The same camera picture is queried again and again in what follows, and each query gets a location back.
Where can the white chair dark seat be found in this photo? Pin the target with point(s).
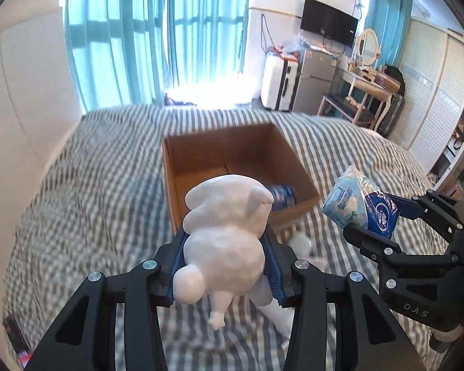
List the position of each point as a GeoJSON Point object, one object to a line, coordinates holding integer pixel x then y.
{"type": "Point", "coordinates": [346, 106]}

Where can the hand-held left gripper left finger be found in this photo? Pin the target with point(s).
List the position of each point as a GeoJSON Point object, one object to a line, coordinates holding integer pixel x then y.
{"type": "Point", "coordinates": [176, 274]}

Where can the white plush item on bed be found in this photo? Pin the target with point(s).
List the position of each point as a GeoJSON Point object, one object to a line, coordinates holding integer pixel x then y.
{"type": "Point", "coordinates": [280, 320]}

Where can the grey striped bed blanket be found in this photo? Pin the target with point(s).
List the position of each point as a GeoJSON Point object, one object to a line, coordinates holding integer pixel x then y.
{"type": "Point", "coordinates": [100, 185]}

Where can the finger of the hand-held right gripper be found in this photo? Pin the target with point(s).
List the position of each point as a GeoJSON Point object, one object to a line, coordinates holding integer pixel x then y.
{"type": "Point", "coordinates": [408, 206]}
{"type": "Point", "coordinates": [371, 245]}

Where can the oval white table mirror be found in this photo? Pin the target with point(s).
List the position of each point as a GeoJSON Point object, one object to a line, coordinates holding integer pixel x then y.
{"type": "Point", "coordinates": [367, 48]}

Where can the white hard suitcase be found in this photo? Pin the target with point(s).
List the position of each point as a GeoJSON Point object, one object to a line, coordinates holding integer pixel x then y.
{"type": "Point", "coordinates": [274, 83]}

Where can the white open shelf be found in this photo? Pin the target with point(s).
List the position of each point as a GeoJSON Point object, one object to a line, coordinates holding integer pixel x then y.
{"type": "Point", "coordinates": [454, 154]}

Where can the white louvred wardrobe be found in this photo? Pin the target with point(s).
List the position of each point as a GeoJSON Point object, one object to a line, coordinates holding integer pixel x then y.
{"type": "Point", "coordinates": [429, 85]}

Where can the black bag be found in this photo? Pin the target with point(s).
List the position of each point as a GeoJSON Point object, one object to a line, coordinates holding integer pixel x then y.
{"type": "Point", "coordinates": [394, 75]}

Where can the blue plastic bag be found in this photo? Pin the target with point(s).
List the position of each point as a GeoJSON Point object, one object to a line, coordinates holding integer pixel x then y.
{"type": "Point", "coordinates": [294, 46]}

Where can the white dressing table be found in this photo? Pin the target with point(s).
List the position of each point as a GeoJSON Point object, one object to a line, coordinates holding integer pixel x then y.
{"type": "Point", "coordinates": [371, 87]}

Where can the red and black book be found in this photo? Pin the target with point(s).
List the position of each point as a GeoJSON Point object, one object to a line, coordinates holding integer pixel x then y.
{"type": "Point", "coordinates": [17, 340]}

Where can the black wall television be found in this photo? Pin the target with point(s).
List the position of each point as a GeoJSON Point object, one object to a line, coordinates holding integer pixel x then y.
{"type": "Point", "coordinates": [328, 21]}

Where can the silver small fridge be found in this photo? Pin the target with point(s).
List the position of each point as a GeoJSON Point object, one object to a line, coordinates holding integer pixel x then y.
{"type": "Point", "coordinates": [315, 81]}

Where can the blue packet inside box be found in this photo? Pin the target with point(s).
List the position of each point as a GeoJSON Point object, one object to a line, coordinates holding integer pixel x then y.
{"type": "Point", "coordinates": [284, 197]}

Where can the dark suitcase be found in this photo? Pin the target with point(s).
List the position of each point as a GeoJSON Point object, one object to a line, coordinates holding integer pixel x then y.
{"type": "Point", "coordinates": [394, 114]}

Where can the teal window curtain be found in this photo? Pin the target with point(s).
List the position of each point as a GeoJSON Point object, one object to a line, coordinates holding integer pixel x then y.
{"type": "Point", "coordinates": [112, 38]}
{"type": "Point", "coordinates": [208, 27]}
{"type": "Point", "coordinates": [390, 15]}

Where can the white plush toy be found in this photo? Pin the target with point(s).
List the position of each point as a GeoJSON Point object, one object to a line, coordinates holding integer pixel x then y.
{"type": "Point", "coordinates": [224, 247]}

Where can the blue tissue packet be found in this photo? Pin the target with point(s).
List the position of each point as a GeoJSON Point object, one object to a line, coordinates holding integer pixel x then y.
{"type": "Point", "coordinates": [352, 205]}

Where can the small white bottle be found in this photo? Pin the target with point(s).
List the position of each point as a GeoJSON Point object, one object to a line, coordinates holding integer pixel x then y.
{"type": "Point", "coordinates": [303, 243]}

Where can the brown cardboard box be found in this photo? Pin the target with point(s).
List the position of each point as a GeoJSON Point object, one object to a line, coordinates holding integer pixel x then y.
{"type": "Point", "coordinates": [201, 158]}

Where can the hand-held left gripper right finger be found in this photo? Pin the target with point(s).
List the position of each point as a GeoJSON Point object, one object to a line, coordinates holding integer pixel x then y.
{"type": "Point", "coordinates": [273, 274]}

